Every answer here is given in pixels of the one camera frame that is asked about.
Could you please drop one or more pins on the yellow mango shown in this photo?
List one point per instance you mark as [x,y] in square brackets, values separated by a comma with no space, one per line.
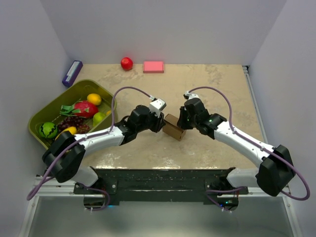
[71,129]

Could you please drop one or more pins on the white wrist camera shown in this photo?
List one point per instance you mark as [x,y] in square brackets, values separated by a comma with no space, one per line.
[189,95]
[157,106]

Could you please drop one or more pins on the purple box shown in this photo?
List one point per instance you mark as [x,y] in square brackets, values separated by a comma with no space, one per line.
[72,73]

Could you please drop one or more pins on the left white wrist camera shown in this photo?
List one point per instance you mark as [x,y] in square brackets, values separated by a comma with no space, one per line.
[157,106]

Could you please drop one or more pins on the brown cardboard box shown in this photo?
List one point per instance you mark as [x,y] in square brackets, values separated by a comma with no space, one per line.
[171,128]

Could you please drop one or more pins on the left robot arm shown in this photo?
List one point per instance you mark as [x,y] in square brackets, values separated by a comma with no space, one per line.
[67,152]

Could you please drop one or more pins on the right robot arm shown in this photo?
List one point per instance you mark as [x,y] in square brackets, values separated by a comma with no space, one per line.
[272,172]

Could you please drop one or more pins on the red dragon fruit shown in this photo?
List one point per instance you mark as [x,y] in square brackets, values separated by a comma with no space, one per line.
[83,109]

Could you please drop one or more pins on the black base frame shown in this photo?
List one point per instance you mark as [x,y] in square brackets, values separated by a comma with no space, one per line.
[157,185]

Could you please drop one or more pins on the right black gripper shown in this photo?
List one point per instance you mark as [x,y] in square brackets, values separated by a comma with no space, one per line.
[181,123]

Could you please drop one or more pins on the toy watermelon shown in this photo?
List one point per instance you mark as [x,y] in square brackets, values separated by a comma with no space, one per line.
[48,130]

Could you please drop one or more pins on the olive green basket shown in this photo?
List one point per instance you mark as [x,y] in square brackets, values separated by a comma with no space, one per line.
[51,112]

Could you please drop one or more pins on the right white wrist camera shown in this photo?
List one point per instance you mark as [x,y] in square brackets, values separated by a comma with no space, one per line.
[189,95]

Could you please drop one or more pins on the purple grapes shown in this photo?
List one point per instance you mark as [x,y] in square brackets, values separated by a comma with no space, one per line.
[78,122]

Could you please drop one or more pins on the pink box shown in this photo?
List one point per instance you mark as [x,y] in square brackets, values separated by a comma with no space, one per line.
[153,67]

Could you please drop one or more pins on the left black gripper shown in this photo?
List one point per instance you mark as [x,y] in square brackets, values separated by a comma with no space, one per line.
[159,122]

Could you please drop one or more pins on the red apple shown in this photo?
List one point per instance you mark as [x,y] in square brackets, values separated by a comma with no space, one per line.
[126,63]

